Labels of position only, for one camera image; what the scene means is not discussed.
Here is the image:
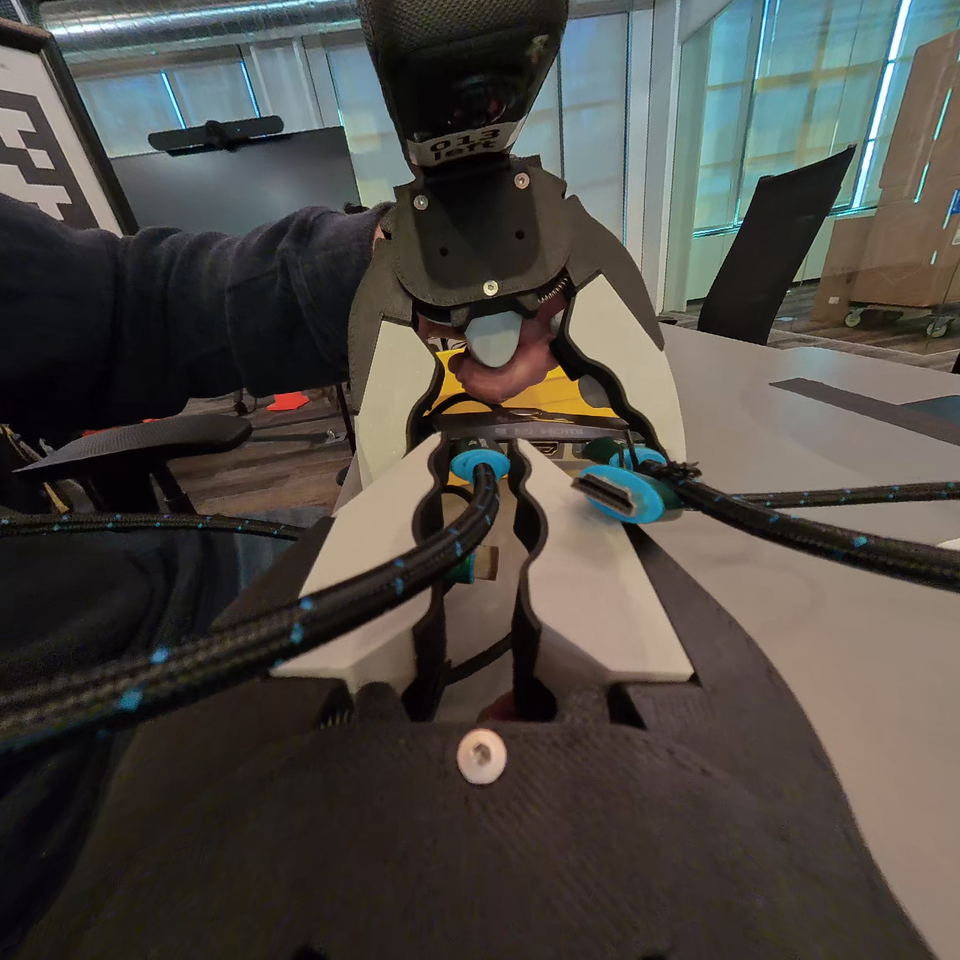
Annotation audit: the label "black switch lead cable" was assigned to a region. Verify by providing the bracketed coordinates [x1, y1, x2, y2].
[408, 393, 650, 680]

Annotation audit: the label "person's blue jeans leg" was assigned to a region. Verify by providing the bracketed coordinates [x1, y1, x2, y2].
[225, 506, 335, 601]

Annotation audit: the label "yellow plastic bin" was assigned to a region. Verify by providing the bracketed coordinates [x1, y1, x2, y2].
[433, 347, 610, 423]

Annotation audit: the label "cardboard boxes on cart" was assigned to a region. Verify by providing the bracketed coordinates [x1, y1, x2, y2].
[808, 26, 960, 339]

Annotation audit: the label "silver ventilation duct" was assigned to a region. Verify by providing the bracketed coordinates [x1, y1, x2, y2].
[45, 0, 369, 54]

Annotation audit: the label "thick braided HDMI cable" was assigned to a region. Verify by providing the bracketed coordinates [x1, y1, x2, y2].
[0, 448, 513, 755]
[571, 437, 960, 595]

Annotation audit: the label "large black wall display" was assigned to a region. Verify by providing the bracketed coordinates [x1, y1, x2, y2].
[108, 125, 363, 237]

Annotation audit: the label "person's left hand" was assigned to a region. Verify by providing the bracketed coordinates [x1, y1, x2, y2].
[414, 303, 573, 402]

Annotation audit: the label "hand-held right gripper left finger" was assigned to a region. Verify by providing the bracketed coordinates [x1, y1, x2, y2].
[270, 436, 445, 700]

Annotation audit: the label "black standing panel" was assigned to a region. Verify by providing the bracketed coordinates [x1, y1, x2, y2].
[697, 144, 858, 348]

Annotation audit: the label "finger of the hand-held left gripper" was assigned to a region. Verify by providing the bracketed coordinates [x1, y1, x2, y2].
[556, 273, 689, 462]
[352, 318, 444, 490]

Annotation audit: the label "framed marker sign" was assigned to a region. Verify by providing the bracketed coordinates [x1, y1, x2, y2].
[0, 16, 140, 235]

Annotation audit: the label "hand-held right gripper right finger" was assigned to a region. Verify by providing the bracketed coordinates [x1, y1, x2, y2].
[512, 438, 694, 704]

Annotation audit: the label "black video bar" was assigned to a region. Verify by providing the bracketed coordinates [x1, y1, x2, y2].
[147, 114, 286, 156]

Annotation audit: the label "person's dark sweater torso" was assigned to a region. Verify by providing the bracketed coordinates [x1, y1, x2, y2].
[0, 480, 324, 960]

